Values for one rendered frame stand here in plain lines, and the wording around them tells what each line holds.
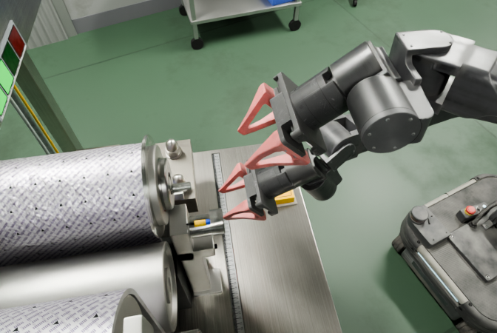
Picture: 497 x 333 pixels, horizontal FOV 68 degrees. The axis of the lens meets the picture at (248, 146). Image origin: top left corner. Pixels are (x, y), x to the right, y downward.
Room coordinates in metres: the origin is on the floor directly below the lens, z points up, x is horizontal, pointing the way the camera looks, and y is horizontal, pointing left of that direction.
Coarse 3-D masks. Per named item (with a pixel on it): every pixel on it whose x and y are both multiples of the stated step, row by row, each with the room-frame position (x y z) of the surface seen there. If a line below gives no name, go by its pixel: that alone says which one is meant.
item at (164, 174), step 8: (160, 160) 0.30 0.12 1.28; (160, 168) 0.28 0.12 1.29; (168, 168) 0.30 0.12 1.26; (160, 176) 0.27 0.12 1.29; (168, 176) 0.29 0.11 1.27; (160, 184) 0.26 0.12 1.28; (168, 184) 0.27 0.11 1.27; (160, 192) 0.25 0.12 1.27; (168, 192) 0.26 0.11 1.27; (168, 200) 0.25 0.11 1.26; (168, 208) 0.25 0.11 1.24
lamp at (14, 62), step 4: (8, 44) 0.66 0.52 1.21; (8, 48) 0.66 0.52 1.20; (4, 52) 0.64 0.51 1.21; (8, 52) 0.65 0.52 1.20; (12, 52) 0.66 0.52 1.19; (4, 56) 0.63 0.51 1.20; (8, 56) 0.64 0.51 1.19; (12, 56) 0.65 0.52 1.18; (16, 56) 0.67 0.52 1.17; (4, 60) 0.62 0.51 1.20; (8, 60) 0.63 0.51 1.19; (12, 60) 0.64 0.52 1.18; (16, 60) 0.66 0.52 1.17; (8, 64) 0.62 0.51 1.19; (12, 64) 0.63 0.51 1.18; (16, 64) 0.65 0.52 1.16; (12, 68) 0.63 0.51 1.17
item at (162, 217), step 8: (152, 152) 0.30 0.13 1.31; (160, 152) 0.33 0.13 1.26; (152, 160) 0.28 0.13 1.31; (152, 168) 0.27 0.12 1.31; (152, 176) 0.26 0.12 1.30; (152, 184) 0.25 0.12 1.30; (152, 192) 0.24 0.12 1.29; (152, 200) 0.24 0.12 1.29; (160, 200) 0.25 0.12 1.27; (160, 208) 0.23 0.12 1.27; (160, 216) 0.23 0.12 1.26; (168, 216) 0.25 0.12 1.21; (160, 224) 0.23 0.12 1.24
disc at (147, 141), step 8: (144, 136) 0.32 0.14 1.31; (144, 144) 0.30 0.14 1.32; (152, 144) 0.34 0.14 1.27; (144, 152) 0.28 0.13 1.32; (144, 160) 0.27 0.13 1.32; (144, 168) 0.26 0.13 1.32; (144, 176) 0.25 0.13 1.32; (144, 184) 0.24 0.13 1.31; (144, 192) 0.23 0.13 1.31; (152, 208) 0.23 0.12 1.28; (152, 216) 0.22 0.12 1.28; (152, 224) 0.21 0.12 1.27; (160, 232) 0.22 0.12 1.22
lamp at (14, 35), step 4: (12, 32) 0.71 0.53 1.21; (16, 32) 0.72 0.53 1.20; (12, 36) 0.70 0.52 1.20; (16, 36) 0.71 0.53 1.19; (12, 40) 0.69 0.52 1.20; (16, 40) 0.70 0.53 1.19; (20, 40) 0.72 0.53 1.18; (16, 44) 0.69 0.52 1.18; (20, 44) 0.71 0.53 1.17; (16, 48) 0.69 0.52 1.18; (20, 48) 0.70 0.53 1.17; (20, 52) 0.69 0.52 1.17; (20, 56) 0.68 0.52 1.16
